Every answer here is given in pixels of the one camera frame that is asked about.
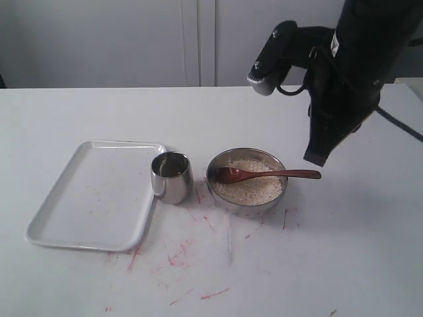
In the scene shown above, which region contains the brown wooden spoon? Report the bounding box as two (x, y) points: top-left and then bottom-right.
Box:
(213, 167), (322, 184)

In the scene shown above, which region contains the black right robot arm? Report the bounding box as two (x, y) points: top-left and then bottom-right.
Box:
(303, 1), (422, 166)

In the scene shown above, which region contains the white uncooked rice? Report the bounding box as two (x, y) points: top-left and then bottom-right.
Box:
(211, 159), (287, 205)

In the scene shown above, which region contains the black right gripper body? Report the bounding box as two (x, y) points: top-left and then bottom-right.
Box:
(305, 28), (385, 132)

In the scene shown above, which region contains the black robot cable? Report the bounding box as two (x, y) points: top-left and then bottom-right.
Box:
(276, 46), (423, 143)

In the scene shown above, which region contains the white cabinet behind table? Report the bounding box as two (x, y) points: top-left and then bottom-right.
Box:
(1, 1), (342, 88)

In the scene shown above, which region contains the stainless steel rice bowl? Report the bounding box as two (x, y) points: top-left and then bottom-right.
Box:
(206, 147), (288, 218)

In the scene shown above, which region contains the stainless steel cup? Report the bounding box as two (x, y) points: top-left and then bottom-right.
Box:
(151, 151), (194, 205)

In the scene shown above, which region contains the beige adjacent table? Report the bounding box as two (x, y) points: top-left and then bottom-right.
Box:
(394, 77), (423, 100)

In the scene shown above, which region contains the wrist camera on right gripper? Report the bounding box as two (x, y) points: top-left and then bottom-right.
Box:
(247, 20), (325, 96)

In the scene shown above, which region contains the white rectangular plastic tray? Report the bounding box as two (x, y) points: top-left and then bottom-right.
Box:
(25, 140), (167, 252)

